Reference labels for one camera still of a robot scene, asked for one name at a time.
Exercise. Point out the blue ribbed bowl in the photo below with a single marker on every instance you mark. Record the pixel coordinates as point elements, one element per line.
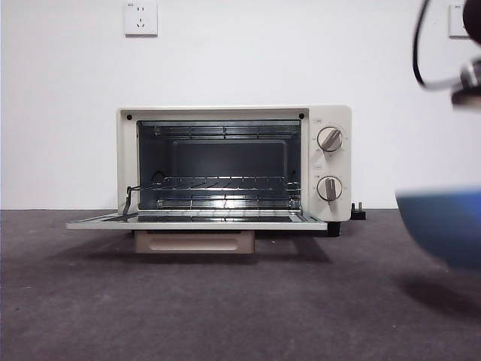
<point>443,229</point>

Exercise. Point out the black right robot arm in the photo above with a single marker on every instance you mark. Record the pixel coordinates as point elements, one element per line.
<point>474,17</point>

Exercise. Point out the beige oven timer knob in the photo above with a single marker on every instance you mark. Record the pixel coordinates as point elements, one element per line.
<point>329,188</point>

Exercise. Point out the white Toshiba toaster oven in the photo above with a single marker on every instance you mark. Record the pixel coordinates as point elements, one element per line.
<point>330,214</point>

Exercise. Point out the beige oven temperature knob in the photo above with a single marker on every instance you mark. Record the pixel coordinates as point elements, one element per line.
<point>330,139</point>

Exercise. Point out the black oven power plug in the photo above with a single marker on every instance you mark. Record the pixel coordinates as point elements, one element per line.
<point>359,214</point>

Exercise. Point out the white wall socket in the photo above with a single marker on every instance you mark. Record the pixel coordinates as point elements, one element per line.
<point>141,19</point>
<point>456,22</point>

